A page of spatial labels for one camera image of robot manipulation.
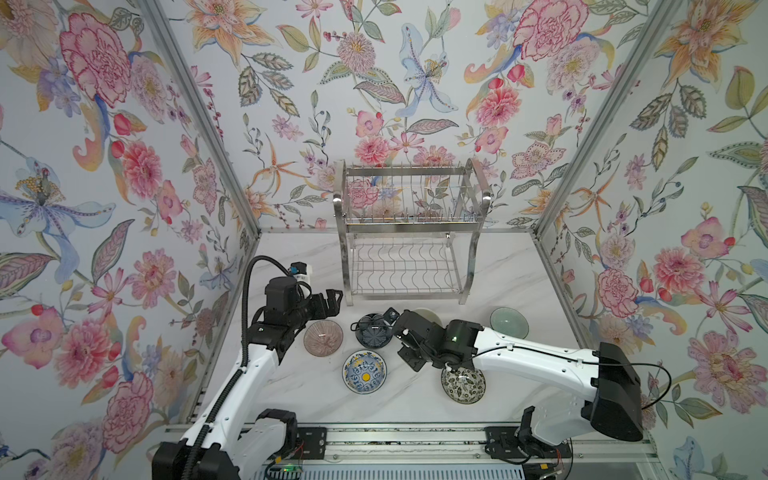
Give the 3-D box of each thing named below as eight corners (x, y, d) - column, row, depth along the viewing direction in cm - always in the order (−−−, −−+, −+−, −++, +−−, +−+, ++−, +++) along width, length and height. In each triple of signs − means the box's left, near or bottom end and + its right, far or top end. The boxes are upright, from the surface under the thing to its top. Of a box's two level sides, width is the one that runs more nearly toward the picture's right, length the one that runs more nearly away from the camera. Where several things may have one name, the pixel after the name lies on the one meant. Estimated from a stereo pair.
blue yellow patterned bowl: (342, 394, 83) (340, 389, 79) (345, 355, 90) (344, 349, 86) (387, 395, 83) (387, 390, 79) (386, 356, 90) (387, 349, 87)
